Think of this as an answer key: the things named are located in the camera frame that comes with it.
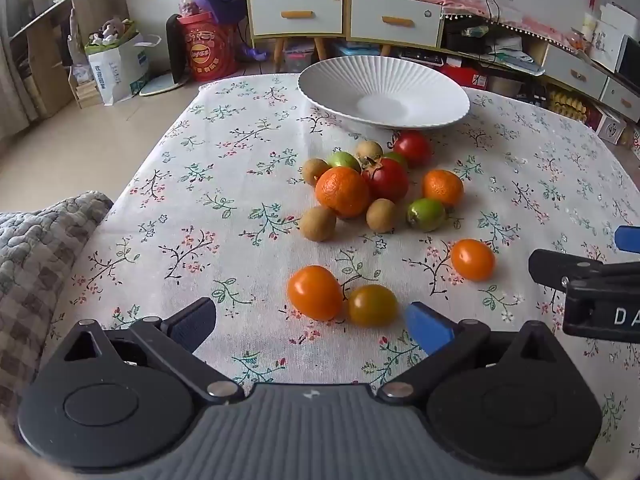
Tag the wooden bookshelf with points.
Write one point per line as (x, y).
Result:
(100, 5)

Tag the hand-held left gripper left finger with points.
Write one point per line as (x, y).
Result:
(192, 321)

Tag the tall wooden shelf cabinet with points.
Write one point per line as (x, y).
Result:
(295, 5)

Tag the large orange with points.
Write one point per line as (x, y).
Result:
(342, 192)

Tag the grey quilted blanket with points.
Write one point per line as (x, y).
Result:
(35, 260)

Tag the green jujube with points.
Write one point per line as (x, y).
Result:
(344, 160)
(425, 214)

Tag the white ribbed plate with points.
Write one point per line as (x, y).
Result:
(385, 105)

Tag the red printed bucket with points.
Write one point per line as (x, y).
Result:
(207, 55)

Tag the orange tomato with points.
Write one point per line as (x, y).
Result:
(472, 259)
(315, 292)

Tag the red tomato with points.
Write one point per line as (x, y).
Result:
(414, 149)
(387, 180)

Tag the brown longan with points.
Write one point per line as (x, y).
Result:
(369, 150)
(315, 171)
(382, 216)
(317, 223)

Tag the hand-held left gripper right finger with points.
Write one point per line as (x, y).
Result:
(430, 327)

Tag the long low wooden cabinet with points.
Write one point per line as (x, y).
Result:
(370, 20)

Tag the yellow-green tomato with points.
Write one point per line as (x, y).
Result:
(372, 305)

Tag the clear storage box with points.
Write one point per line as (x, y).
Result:
(300, 57)

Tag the blue lid storage box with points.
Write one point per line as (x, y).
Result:
(355, 51)

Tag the pile of papers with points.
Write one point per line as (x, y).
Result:
(515, 57)

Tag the grey curtain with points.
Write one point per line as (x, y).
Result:
(12, 60)

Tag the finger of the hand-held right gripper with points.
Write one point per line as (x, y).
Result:
(629, 239)
(550, 266)

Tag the floral tablecloth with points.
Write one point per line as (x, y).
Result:
(200, 210)

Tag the clear box with dark contents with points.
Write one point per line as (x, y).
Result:
(422, 57)

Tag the small orange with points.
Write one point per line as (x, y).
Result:
(442, 187)

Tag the white paper bag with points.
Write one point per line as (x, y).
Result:
(120, 70)

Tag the yellow egg cartons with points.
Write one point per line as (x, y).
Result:
(572, 105)

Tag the red box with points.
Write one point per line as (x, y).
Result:
(462, 77)

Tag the white paper sheets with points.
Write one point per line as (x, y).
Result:
(607, 40)

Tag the black panel on white base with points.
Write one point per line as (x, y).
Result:
(175, 45)

